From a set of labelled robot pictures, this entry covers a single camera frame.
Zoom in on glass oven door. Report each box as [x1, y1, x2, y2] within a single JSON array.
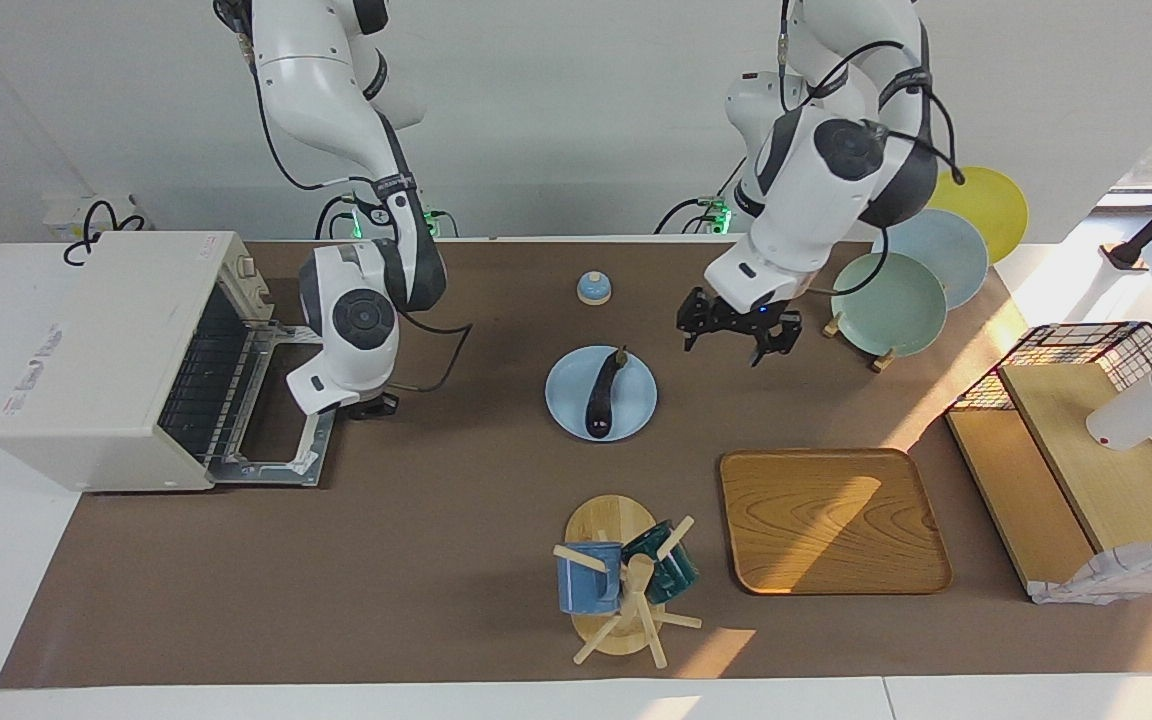
[[206, 320, 338, 489]]

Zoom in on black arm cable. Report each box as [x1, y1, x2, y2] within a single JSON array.
[[778, 0, 968, 299], [235, 0, 475, 395]]

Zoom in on brown table mat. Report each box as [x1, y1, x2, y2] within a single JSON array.
[[0, 240, 1152, 692]]

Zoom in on dark green mug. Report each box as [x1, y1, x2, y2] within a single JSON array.
[[621, 519, 701, 605]]

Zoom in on large pale blue plate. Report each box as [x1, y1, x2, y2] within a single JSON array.
[[871, 208, 990, 312]]

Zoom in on white power strip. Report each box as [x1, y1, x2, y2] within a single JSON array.
[[43, 195, 153, 243]]

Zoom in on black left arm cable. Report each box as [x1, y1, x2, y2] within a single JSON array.
[[778, 0, 968, 299]]

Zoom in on white cup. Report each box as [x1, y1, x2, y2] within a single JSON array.
[[1085, 339, 1152, 452]]

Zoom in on blue mug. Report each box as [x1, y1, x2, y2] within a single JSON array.
[[556, 541, 626, 616]]

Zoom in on cream toaster oven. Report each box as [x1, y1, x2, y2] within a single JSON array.
[[0, 232, 338, 494]]

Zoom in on wooden serving tray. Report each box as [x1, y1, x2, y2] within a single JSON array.
[[719, 448, 954, 598]]

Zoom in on dark purple eggplant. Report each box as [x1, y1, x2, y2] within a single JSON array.
[[584, 346, 631, 441]]

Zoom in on wooden plate rack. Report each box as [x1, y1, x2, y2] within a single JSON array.
[[821, 310, 900, 374]]

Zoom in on black power strip cable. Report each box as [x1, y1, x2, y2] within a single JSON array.
[[62, 199, 150, 267]]

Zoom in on wooden stepped shelf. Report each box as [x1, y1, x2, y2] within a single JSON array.
[[944, 362, 1152, 602]]

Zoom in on wooden mug tree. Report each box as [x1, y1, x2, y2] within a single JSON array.
[[552, 495, 704, 670]]

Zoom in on white marbled fabric liner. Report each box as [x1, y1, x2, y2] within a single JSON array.
[[1028, 538, 1152, 607]]

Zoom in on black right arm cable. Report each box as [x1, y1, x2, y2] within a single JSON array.
[[235, 0, 475, 395]]

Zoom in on black wire basket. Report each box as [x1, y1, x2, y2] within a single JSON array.
[[945, 321, 1152, 532]]

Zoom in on mint green plate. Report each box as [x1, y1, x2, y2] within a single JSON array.
[[830, 252, 950, 359]]

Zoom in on black base cable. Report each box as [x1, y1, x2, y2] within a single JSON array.
[[315, 194, 460, 242], [657, 150, 739, 237]]

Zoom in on yellow plate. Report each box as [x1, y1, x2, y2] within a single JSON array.
[[926, 166, 1030, 265]]

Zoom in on metal oven rack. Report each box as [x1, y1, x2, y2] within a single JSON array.
[[157, 283, 273, 464]]

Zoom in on small light blue plate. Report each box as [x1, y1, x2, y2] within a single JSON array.
[[544, 345, 659, 444]]

